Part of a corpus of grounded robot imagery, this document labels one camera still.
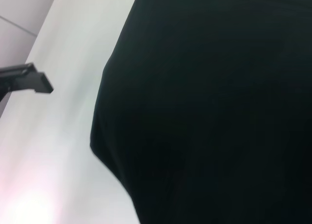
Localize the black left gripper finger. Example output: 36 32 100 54
0 62 55 102

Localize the black shirt with FREE print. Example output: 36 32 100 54
89 0 312 224

